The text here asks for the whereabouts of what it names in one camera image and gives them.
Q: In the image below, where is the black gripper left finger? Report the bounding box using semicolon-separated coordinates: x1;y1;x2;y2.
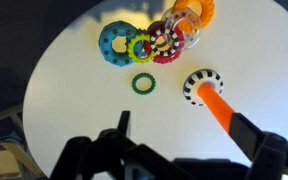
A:
50;110;188;180

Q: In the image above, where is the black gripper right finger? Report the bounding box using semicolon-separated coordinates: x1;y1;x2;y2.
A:
228;112;288;180

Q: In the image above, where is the orange stand with striped base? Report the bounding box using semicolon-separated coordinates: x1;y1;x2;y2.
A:
182;68;240;134

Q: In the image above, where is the light wooden chair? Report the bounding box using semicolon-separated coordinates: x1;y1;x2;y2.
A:
0;104;45;180

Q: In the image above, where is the small dark green beaded ring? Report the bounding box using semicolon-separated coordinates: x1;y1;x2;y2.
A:
131;72;158;96

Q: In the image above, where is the lime green toothed ring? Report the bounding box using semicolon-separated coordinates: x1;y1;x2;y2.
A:
126;31;157;64

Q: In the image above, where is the blue ring with dark dots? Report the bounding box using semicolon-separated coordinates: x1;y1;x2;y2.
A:
98;20;142;68

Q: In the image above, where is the red ribbed ring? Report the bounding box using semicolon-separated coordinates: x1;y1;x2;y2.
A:
143;21;186;65

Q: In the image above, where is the clear transparent ring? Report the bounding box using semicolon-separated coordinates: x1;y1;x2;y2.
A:
160;7;203;52

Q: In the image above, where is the orange ribbed ring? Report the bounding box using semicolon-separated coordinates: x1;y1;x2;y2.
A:
172;0;216;34

